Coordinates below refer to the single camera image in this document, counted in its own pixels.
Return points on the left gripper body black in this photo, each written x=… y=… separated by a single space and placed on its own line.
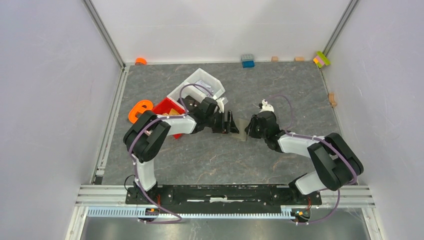
x=216 y=121

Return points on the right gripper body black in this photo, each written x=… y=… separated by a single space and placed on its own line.
x=258 y=133

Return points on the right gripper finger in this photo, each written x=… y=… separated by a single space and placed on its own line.
x=253 y=123
x=249 y=130

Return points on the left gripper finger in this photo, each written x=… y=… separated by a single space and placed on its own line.
x=233 y=129
x=227 y=122

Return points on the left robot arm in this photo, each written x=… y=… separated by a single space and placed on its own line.
x=147 y=135

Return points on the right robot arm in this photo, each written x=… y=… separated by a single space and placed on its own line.
x=335 y=164

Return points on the silver card in bin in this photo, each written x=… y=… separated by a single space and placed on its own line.
x=204 y=87

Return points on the white plastic bin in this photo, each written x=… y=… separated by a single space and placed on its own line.
x=202 y=78

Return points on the red plastic bin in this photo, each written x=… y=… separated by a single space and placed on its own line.
x=168 y=107

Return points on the orange tape dispenser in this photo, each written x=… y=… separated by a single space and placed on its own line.
x=138 y=109

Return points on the blue toy brick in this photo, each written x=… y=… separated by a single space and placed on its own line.
x=247 y=60

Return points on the curved wooden piece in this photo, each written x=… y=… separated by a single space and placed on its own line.
x=332 y=99

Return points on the orange round piece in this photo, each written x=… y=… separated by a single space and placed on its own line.
x=140 y=61

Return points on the green pink toy bricks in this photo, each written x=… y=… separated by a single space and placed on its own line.
x=321 y=60

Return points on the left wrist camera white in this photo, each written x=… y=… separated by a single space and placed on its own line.
x=221 y=103

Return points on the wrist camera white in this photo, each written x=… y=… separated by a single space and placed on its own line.
x=265 y=106
x=221 y=103

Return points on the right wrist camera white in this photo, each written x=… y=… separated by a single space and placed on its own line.
x=265 y=106

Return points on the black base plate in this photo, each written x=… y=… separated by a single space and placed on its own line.
x=223 y=198

